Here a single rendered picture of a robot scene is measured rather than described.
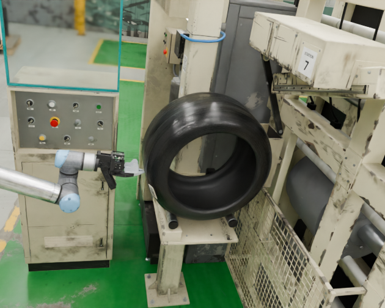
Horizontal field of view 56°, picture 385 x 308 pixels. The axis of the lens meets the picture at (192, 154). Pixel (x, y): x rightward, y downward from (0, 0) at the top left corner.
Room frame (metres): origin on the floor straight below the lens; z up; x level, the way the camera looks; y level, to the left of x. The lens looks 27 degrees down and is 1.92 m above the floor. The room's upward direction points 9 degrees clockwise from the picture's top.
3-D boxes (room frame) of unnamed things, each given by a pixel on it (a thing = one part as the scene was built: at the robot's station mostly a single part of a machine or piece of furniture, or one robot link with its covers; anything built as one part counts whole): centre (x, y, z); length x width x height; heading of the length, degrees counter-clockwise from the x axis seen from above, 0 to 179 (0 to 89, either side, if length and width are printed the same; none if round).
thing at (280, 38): (1.44, -0.37, 1.71); 0.61 x 0.25 x 0.15; 16
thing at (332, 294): (1.35, -0.43, 0.65); 0.90 x 0.02 x 0.70; 16
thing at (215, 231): (1.48, -0.05, 0.80); 0.37 x 0.36 x 0.02; 106
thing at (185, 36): (1.72, 0.04, 1.64); 0.19 x 0.19 x 0.06; 16
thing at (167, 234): (1.44, 0.08, 0.83); 0.36 x 0.09 x 0.06; 16
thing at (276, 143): (1.80, -0.36, 1.05); 0.20 x 0.15 x 0.30; 16
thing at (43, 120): (1.94, 0.75, 0.63); 0.56 x 0.41 x 1.27; 106
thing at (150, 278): (1.72, 0.04, 0.02); 0.27 x 0.27 x 0.04; 16
